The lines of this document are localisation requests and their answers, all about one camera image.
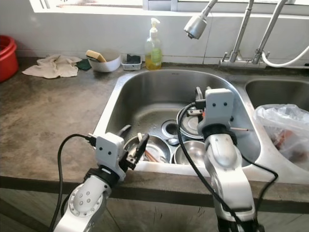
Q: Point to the chrome double-pipe faucet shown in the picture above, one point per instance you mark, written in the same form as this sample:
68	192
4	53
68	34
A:
239	46

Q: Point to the round sink drain strainer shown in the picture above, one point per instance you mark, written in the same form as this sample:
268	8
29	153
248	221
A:
169	128

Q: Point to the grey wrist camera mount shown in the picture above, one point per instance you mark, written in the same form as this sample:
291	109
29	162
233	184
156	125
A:
109	151
219	106

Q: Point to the rimmed stainless steel bowl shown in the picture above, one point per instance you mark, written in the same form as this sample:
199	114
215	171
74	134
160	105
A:
190	126

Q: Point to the small clear sponge dish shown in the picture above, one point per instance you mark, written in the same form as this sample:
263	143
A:
132	62

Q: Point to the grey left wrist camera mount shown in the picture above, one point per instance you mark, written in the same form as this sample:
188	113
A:
109	151

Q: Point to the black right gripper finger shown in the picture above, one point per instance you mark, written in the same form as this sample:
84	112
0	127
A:
199	94

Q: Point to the clear plastic bag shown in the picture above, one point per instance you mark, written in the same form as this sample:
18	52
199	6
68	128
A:
282	130

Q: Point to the dark green scouring pad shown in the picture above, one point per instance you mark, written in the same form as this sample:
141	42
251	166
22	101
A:
83	65

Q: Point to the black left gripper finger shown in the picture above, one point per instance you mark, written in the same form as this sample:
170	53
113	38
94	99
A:
125	131
143	146

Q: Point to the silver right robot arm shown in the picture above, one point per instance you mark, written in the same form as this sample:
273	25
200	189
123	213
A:
229	174

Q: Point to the beige crumpled cloth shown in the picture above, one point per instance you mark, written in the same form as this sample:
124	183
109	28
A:
50	66

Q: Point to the red plastic basin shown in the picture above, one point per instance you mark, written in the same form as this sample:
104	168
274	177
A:
7	60

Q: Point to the chrome faucet spray head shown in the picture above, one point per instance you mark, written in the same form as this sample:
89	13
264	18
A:
196	25

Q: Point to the stainless steel double sink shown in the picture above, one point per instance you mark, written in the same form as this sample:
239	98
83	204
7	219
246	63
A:
145	96

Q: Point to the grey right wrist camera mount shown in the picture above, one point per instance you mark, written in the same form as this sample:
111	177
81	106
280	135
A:
219	106

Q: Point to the white round bowl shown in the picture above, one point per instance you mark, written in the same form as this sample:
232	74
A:
110	63

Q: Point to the yellow sponge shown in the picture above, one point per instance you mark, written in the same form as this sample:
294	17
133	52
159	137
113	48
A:
95	55

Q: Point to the yellow dish soap pump bottle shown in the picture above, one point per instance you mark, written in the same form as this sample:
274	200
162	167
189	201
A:
153	53

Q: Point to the thin wooden stick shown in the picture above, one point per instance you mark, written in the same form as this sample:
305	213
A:
240	129

